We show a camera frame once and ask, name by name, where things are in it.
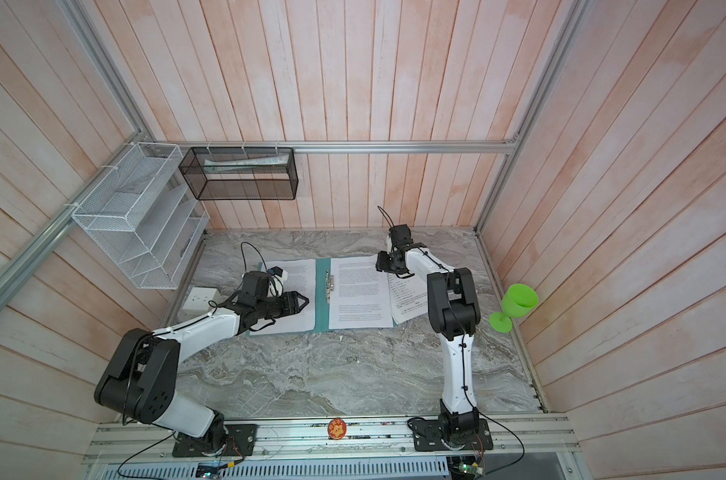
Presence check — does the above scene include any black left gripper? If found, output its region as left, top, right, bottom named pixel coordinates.
left=256, top=290, right=310, bottom=319

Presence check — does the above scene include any printed paper sheet bottom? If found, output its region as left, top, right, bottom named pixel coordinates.
left=387, top=274, right=428, bottom=324

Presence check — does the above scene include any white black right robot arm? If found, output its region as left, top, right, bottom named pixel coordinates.
left=376, top=224, right=482, bottom=448

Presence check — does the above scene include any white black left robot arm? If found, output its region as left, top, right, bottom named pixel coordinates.
left=94, top=267, right=311, bottom=456

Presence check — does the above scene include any metal folder clip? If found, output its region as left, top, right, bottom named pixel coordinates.
left=324, top=270, right=334, bottom=305

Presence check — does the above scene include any white power socket box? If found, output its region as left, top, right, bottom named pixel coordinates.
left=181, top=287, right=221, bottom=316

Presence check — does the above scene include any green plastic goblet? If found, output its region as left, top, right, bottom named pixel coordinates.
left=489, top=283, right=539, bottom=333

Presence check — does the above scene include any red round sticker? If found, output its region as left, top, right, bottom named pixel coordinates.
left=327, top=418, right=347, bottom=440

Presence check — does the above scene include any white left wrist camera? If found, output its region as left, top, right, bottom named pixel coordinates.
left=266, top=266, right=287, bottom=290

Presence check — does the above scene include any black wire mesh basket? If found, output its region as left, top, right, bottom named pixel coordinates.
left=179, top=146, right=299, bottom=201

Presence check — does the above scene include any white wire mesh shelf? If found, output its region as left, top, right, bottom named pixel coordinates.
left=73, top=143, right=209, bottom=290

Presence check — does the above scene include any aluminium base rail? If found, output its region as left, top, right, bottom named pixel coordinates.
left=83, top=413, right=581, bottom=464

